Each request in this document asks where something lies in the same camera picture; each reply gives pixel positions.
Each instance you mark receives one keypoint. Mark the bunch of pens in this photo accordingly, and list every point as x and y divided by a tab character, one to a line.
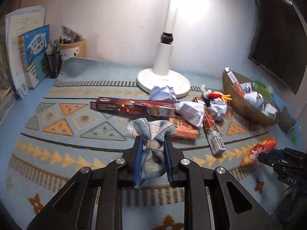
53	46

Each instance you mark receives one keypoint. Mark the small chicken plush toy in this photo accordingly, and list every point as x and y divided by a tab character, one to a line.
213	94

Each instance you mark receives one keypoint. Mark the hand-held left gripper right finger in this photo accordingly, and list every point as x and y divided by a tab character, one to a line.
169	158

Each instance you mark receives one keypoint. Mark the wooden organizer box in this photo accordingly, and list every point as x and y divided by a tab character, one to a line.
74	49

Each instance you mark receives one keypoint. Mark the row of upright books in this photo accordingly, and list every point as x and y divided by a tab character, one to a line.
26	52

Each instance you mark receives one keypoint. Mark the black monitor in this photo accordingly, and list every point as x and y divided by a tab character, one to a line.
280	40

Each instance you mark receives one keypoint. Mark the black mesh pen holder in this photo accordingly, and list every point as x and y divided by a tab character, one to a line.
54	66

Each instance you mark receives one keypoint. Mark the printed card sheet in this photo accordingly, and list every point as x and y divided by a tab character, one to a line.
70	34

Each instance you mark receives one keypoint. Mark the glass cup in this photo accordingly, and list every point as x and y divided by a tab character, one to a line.
286	121

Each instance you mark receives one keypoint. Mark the narrow printed snack box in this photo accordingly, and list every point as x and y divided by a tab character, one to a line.
215	143

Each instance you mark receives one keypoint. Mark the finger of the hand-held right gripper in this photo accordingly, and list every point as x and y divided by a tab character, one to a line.
269	157

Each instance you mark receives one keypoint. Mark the orange box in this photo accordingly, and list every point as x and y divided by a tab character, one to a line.
184	130

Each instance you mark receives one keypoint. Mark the stack of flat workbooks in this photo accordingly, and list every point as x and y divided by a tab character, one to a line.
6	103

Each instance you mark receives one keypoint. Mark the blue patterned woven mat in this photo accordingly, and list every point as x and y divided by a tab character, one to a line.
84	129

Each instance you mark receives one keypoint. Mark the white desk lamp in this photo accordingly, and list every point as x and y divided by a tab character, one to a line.
163	60

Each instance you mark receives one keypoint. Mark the plaid cloth bow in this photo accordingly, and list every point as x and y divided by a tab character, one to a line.
153	158

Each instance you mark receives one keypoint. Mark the orange snack packet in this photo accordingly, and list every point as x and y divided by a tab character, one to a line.
255	149

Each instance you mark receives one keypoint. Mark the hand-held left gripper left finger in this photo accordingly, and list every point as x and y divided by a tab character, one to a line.
138	158

